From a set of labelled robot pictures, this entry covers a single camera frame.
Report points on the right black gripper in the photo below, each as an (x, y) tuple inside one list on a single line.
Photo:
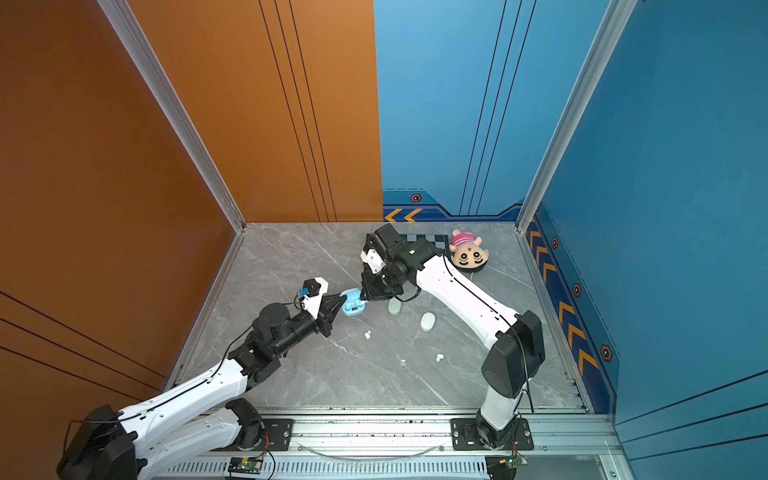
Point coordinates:
[(371, 292)]

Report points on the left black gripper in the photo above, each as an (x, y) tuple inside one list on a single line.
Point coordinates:
[(325, 319)]

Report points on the light blue earbud case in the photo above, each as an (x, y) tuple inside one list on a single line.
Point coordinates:
[(354, 304)]

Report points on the white earbud case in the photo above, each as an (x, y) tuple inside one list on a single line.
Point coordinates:
[(427, 322)]

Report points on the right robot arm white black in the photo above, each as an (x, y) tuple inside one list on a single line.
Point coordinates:
[(514, 341)]

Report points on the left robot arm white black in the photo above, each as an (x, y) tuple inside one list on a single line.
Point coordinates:
[(205, 413)]

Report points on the black white chessboard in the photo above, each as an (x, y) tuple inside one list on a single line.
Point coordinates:
[(439, 241)]

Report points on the pink plush doll head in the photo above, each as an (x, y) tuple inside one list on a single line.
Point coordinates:
[(466, 251)]

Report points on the green circuit board left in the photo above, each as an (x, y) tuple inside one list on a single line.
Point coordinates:
[(245, 465)]

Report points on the circuit board right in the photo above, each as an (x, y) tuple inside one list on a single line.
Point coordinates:
[(514, 461)]

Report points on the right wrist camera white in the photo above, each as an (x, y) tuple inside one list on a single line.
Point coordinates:
[(373, 259)]

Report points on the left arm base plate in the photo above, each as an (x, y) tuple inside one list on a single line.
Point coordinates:
[(272, 434)]

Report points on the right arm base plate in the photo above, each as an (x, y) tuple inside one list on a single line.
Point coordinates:
[(470, 434)]

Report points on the right aluminium corner post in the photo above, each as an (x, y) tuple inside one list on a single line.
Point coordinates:
[(609, 32)]

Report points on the aluminium corner post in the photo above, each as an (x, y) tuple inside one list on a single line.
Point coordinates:
[(134, 40), (609, 32)]

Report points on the left aluminium corner post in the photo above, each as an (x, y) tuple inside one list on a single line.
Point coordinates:
[(134, 40)]

